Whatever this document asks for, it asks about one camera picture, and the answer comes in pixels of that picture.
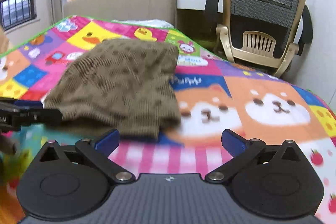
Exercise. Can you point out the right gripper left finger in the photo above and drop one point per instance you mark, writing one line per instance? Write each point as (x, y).
(107, 143)

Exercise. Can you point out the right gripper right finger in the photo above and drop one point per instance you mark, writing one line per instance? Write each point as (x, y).
(233, 143)

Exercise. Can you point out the brown dotted corduroy garment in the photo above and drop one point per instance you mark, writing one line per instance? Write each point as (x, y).
(120, 84)

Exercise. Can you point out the colourful cartoon play mat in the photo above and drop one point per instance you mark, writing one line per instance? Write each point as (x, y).
(213, 95)

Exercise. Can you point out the brown paper bag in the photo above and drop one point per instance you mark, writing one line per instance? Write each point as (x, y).
(5, 44)

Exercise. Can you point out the beige mesh office chair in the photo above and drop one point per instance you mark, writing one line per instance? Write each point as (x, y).
(265, 34)

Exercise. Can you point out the white pillow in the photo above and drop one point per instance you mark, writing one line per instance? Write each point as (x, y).
(156, 23)

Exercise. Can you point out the beige upholstered headboard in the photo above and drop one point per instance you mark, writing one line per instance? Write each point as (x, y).
(123, 9)

